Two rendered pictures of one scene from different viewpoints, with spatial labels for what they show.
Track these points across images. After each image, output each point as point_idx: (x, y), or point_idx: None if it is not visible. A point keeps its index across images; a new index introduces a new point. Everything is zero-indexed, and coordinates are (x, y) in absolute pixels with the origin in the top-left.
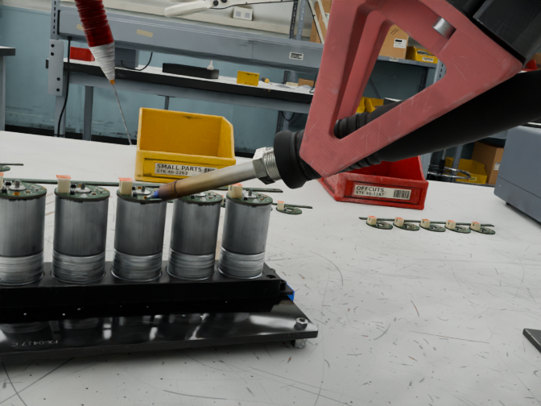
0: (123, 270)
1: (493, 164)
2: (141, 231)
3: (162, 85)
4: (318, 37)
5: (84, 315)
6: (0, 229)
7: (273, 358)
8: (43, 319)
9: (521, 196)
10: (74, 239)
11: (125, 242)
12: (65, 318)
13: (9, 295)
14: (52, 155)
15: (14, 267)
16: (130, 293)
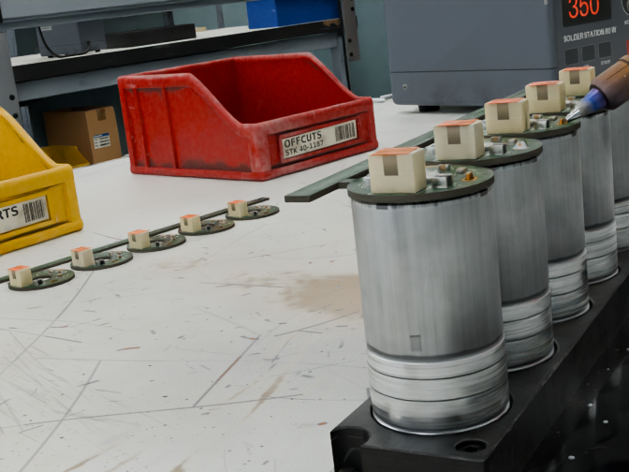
0: (563, 299)
1: (91, 140)
2: (577, 197)
3: None
4: None
5: (625, 405)
6: (473, 281)
7: None
8: (613, 444)
9: (463, 82)
10: (535, 255)
11: (557, 236)
12: (627, 422)
13: (519, 437)
14: None
15: (502, 365)
16: (595, 339)
